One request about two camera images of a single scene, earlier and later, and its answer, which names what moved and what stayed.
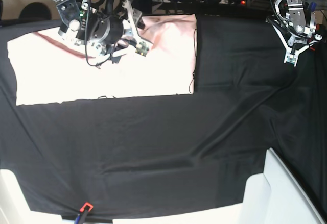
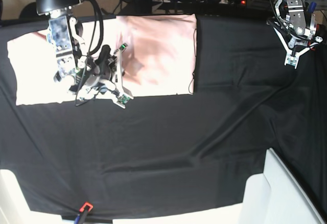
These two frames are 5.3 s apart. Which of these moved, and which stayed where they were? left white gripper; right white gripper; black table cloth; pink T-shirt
Moved: left white gripper
Stayed: pink T-shirt; right white gripper; black table cloth
